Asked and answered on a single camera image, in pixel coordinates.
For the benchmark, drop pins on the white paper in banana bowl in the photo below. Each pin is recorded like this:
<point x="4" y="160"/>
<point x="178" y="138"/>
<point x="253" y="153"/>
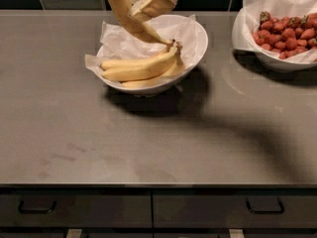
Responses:
<point x="117" y="44"/>

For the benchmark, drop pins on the white paper in strawberry bowl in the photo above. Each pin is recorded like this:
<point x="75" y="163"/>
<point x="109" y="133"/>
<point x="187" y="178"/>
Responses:
<point x="281" y="8"/>

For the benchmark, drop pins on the yellow banana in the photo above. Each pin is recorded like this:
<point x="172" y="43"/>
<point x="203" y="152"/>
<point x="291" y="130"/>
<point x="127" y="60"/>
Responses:
<point x="176" y="69"/>
<point x="140" y="69"/>
<point x="142" y="31"/>

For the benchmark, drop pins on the left dark drawer front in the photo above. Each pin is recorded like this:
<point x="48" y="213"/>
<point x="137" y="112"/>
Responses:
<point x="92" y="211"/>

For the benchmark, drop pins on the right black drawer handle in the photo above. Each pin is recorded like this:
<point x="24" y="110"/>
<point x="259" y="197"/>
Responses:
<point x="264" y="205"/>

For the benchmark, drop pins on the white banana bowl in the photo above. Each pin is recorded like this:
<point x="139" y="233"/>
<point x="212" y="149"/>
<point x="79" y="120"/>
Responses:
<point x="202" y="45"/>

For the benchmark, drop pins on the dark drawer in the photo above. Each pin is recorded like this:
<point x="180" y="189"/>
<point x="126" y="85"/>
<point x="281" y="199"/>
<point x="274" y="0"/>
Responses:
<point x="92" y="211"/>
<point x="229" y="211"/>

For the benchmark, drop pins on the black drawer handle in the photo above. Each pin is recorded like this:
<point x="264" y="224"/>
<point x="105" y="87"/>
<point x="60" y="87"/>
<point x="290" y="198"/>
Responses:
<point x="30" y="207"/>
<point x="264" y="205"/>

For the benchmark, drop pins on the white strawberry bowl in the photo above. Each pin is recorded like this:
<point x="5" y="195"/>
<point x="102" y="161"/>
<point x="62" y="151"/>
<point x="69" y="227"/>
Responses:
<point x="242" y="40"/>

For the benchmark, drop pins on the right dark drawer front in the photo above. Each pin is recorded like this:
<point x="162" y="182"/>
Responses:
<point x="229" y="211"/>

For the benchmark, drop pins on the pile of red strawberries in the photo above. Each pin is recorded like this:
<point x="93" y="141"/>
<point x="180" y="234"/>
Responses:
<point x="288" y="36"/>

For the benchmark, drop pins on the left black drawer handle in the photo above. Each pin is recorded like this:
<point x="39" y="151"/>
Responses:
<point x="30" y="207"/>

